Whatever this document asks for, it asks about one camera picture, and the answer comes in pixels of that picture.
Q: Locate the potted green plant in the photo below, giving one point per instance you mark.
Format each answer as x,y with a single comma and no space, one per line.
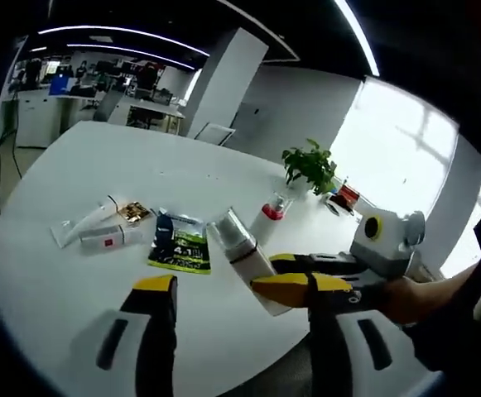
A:
306,163

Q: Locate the long white office counter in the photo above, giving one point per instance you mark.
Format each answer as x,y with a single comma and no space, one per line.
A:
41,120

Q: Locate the white skincare bottle red collar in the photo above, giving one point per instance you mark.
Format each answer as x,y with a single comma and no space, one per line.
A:
265,231

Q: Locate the person's right hand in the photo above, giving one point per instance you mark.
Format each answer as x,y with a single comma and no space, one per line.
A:
405,302

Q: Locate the gold skincare sachet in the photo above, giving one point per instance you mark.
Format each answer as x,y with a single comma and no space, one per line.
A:
134,213

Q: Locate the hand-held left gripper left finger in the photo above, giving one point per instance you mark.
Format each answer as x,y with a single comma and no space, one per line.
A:
157,331

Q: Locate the small white holder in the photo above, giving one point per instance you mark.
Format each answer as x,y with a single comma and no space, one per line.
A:
337,207

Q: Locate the white office table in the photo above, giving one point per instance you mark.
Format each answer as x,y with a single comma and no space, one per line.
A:
153,109

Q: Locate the dark green skincare sachet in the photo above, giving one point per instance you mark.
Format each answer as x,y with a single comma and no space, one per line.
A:
186,248

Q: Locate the white skincare bottle clear cap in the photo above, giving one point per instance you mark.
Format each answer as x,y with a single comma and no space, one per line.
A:
248,264

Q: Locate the white skincare tube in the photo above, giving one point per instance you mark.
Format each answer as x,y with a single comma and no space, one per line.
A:
87,221

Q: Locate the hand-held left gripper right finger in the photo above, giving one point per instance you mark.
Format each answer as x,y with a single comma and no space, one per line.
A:
327,351

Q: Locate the linear ceiling light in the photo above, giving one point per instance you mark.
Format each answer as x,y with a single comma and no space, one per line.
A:
128,50
120,31

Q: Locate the curved ceiling light strip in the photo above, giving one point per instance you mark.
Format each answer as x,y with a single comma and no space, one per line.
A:
362,41

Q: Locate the blue box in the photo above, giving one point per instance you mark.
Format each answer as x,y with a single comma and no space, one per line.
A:
62,86

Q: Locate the small skincare bottle red label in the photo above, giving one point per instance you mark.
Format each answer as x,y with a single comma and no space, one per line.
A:
107,242

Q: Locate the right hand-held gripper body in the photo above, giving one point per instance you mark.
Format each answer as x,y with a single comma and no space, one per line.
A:
389,248

